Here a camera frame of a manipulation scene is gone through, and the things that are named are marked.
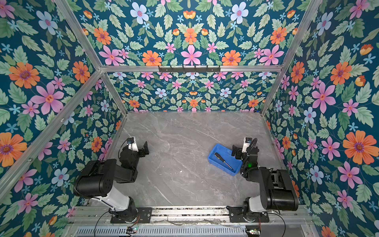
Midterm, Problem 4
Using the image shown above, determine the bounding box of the yellow and black screwdriver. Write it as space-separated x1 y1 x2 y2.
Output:
214 153 234 171

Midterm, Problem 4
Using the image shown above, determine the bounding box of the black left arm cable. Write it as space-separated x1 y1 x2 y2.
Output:
94 208 113 237

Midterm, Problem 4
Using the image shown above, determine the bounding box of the black wall hook rack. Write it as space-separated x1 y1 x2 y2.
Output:
158 66 221 73

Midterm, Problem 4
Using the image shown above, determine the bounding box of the white slotted cable duct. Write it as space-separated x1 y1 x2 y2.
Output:
74 226 247 237

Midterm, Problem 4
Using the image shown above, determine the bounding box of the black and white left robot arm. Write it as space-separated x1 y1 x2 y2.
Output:
74 137 152 225

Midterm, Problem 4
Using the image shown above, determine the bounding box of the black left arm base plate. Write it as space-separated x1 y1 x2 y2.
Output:
110 207 153 224

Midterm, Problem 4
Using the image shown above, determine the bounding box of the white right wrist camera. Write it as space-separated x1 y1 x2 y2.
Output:
242 137 253 153

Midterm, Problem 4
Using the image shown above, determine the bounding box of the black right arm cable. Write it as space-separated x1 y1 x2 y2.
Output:
266 211 286 237

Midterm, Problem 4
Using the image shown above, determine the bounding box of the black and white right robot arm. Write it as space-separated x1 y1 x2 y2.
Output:
232 144 299 222

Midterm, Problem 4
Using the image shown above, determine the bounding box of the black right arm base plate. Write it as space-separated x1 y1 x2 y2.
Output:
226 206 269 224

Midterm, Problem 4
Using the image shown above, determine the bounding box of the blue plastic bin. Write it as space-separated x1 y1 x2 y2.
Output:
208 144 242 176

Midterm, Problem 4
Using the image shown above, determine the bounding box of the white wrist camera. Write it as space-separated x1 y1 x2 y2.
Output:
126 137 138 152
242 137 253 153

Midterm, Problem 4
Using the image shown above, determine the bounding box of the aluminium front rail frame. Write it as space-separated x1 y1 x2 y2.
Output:
63 205 320 237

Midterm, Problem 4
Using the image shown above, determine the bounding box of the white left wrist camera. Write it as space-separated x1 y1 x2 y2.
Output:
126 137 138 152

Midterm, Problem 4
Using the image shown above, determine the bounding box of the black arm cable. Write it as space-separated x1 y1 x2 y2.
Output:
94 208 113 237
266 211 286 237

